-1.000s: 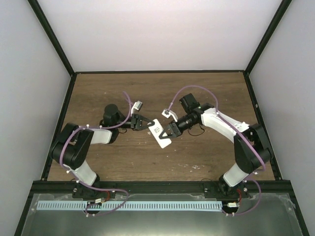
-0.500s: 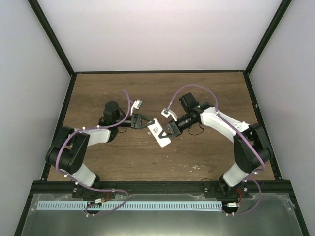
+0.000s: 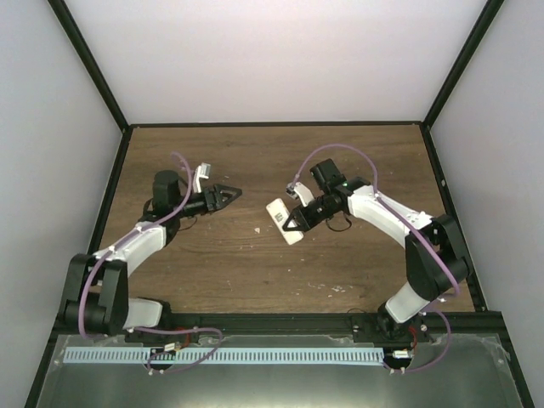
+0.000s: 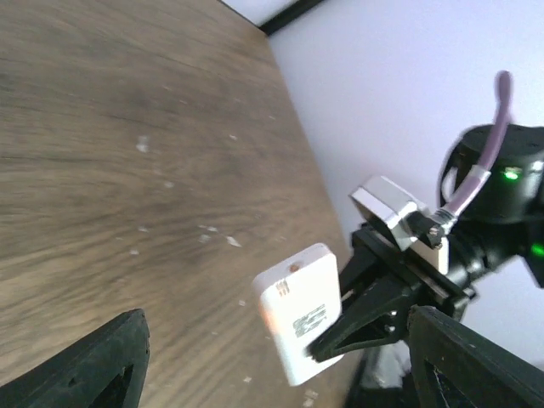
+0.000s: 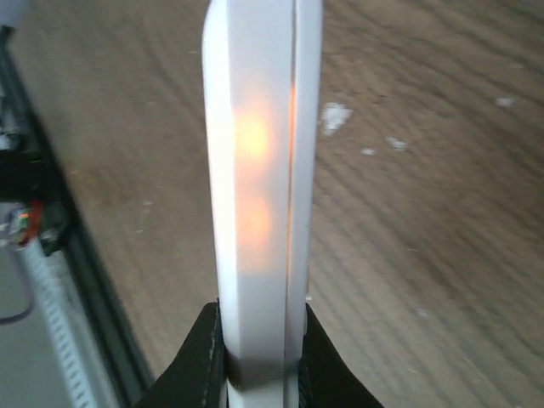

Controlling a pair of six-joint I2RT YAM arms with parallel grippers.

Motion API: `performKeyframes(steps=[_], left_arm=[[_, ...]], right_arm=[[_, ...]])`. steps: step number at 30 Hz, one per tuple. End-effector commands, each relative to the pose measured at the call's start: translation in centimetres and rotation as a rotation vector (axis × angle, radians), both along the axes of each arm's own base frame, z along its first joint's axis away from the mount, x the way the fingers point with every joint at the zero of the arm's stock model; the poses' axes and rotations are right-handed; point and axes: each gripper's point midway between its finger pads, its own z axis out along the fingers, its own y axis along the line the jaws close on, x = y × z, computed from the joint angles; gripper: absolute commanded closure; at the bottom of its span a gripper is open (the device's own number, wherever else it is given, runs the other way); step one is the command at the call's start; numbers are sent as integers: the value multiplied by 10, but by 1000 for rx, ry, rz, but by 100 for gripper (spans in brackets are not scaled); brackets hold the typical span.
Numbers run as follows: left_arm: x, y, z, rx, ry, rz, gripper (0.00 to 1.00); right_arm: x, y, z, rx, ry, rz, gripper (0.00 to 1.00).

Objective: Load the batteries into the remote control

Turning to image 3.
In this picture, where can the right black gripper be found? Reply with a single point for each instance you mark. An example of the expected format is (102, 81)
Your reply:
(306, 223)

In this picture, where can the light blue slotted cable duct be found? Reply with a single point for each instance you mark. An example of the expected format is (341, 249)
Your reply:
(226, 356)

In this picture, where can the white remote control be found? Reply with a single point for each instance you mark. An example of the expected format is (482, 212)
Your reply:
(278, 213)

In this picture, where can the grey metal front plate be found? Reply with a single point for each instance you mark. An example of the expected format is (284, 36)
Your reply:
(458, 371)

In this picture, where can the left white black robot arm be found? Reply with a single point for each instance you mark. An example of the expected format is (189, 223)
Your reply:
(95, 295)

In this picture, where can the black enclosure frame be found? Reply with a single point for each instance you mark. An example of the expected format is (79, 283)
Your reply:
(486, 17)

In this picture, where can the white battery cover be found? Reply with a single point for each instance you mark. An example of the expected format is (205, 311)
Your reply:
(292, 237)

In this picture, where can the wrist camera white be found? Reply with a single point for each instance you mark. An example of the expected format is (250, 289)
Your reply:
(201, 172)
(299, 191)

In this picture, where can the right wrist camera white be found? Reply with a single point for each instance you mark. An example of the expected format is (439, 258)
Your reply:
(299, 191)

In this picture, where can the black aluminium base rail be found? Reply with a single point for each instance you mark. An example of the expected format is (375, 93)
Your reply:
(363, 327)

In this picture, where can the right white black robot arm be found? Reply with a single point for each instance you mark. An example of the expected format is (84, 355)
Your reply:
(436, 255)

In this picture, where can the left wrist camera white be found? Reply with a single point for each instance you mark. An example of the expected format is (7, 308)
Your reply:
(201, 172)

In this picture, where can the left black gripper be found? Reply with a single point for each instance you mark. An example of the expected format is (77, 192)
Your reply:
(217, 196)

